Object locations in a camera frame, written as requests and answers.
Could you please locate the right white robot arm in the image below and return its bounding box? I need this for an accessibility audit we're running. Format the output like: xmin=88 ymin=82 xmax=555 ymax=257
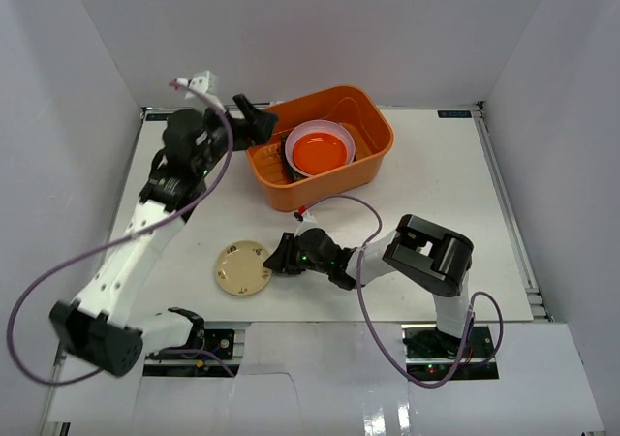
xmin=263 ymin=209 xmax=474 ymax=358

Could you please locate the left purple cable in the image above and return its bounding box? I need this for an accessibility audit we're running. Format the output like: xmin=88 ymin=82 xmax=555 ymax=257
xmin=7 ymin=79 xmax=238 ymax=387

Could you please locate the pink round plate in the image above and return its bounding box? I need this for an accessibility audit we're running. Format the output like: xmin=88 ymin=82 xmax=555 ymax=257
xmin=286 ymin=120 xmax=357 ymax=177

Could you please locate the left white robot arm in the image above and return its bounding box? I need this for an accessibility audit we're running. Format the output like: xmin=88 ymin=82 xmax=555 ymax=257
xmin=49 ymin=94 xmax=278 ymax=377

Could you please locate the orange plastic bin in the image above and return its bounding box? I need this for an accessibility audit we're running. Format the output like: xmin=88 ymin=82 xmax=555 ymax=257
xmin=246 ymin=85 xmax=394 ymax=212

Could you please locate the black floral square plate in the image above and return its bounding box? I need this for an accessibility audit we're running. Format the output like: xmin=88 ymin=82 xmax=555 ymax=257
xmin=280 ymin=134 xmax=304 ymax=184

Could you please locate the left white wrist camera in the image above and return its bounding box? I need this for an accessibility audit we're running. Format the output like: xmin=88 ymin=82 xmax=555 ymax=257
xmin=170 ymin=70 xmax=219 ymax=100

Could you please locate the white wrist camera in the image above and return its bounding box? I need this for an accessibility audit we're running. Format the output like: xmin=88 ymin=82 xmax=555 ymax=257
xmin=170 ymin=70 xmax=219 ymax=100
xmin=294 ymin=205 xmax=317 ymax=230

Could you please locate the beige floral round plate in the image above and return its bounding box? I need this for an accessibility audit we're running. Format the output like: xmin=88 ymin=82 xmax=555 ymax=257
xmin=214 ymin=240 xmax=272 ymax=296

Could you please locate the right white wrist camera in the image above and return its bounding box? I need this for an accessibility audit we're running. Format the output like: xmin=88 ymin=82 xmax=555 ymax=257
xmin=294 ymin=205 xmax=317 ymax=230

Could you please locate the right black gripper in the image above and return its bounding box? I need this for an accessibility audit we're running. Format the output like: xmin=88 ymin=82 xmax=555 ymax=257
xmin=264 ymin=233 xmax=331 ymax=276

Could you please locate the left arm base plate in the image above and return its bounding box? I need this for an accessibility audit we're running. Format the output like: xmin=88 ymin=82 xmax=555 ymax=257
xmin=142 ymin=328 xmax=242 ymax=378

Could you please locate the small orange round plate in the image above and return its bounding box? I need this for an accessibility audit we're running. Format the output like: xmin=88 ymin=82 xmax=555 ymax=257
xmin=293 ymin=132 xmax=349 ymax=175

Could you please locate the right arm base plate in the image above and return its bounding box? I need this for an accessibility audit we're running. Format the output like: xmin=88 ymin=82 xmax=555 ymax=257
xmin=402 ymin=326 xmax=500 ymax=382

